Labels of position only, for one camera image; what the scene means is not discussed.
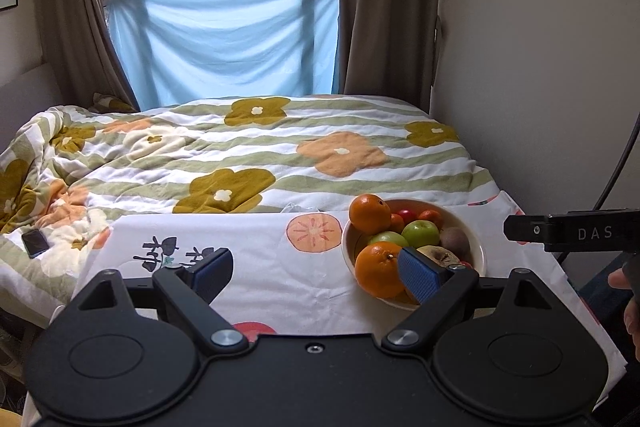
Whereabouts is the green apple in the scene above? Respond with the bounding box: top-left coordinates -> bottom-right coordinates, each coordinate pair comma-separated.
401,220 -> 441,249
368,231 -> 409,248

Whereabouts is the person's right hand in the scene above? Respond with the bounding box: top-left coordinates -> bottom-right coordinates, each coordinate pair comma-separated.
608,268 -> 640,363

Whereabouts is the large orange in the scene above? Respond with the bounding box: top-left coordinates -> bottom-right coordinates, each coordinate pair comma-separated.
348,193 -> 392,235
354,242 -> 407,299

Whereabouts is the black cable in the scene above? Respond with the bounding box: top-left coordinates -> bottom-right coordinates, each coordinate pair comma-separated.
594,112 -> 640,210

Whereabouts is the cream cartoon print bowl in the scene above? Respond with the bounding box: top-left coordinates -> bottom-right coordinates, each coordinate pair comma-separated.
341,199 -> 487,311

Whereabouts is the brown curtain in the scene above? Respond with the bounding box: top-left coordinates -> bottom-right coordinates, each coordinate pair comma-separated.
32,0 -> 141,112
337,0 -> 443,115

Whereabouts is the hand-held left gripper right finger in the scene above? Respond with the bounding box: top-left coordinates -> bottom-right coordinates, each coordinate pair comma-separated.
381,247 -> 572,350

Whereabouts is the beige headboard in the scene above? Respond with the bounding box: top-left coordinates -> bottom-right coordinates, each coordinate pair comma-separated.
0,64 -> 63,142

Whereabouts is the white persimmon print cloth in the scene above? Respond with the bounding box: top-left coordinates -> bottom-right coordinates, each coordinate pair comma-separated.
25,191 -> 628,413

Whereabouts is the light blue hanging cloth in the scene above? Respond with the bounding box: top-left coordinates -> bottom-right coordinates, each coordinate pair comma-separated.
107,0 -> 341,110

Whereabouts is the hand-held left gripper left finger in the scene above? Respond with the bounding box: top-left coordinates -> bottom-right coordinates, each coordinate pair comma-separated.
72,248 -> 249,354

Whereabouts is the floral striped blanket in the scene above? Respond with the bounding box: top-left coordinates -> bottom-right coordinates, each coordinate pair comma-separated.
0,95 -> 501,323

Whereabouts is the brown kiwi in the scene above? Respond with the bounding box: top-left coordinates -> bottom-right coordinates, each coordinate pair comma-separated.
439,227 -> 472,261

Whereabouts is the black smartphone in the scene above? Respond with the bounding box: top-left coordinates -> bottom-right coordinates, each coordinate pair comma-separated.
21,229 -> 51,259

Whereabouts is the floral pillow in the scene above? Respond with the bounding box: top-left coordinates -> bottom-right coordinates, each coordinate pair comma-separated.
92,93 -> 138,114

